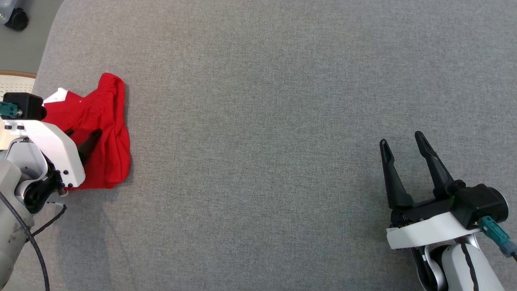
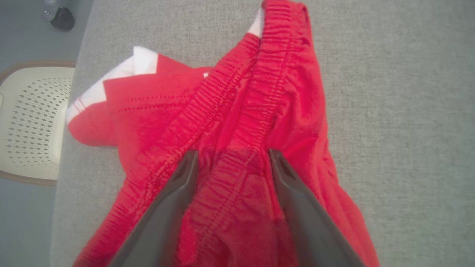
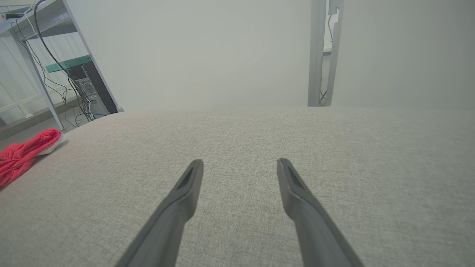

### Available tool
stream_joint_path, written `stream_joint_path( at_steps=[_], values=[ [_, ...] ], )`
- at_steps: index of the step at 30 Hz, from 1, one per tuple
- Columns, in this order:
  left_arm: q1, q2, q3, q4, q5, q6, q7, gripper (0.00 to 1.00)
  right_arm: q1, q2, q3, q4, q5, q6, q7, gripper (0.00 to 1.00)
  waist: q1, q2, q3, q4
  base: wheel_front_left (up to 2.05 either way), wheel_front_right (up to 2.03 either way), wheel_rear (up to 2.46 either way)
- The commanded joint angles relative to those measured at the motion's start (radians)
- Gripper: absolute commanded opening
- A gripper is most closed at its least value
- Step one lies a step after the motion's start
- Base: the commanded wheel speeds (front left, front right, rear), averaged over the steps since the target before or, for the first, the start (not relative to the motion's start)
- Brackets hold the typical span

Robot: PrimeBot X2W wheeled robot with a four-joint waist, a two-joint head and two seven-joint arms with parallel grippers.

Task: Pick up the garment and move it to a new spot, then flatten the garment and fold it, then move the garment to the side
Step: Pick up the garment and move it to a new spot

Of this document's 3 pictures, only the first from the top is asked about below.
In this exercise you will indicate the cream perforated laundry basket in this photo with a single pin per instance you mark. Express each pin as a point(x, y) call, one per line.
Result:
point(16, 83)

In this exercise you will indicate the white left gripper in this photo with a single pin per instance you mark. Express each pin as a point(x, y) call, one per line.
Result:
point(56, 149)

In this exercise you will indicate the red shorts with white trim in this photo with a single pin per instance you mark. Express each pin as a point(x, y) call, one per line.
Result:
point(109, 141)

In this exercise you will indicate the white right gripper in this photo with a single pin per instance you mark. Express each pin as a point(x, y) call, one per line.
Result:
point(424, 230)

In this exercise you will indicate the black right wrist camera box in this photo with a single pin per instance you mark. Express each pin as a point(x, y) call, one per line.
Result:
point(484, 204)

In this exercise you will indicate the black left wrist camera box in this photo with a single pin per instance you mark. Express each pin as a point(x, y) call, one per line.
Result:
point(24, 106)

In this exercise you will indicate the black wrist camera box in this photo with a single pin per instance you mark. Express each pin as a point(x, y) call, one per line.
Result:
point(484, 204)
point(24, 106)

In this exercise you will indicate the grey fabric sofa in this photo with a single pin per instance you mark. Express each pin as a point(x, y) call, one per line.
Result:
point(262, 141)

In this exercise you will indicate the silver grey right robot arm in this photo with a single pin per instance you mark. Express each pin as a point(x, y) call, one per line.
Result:
point(452, 266)

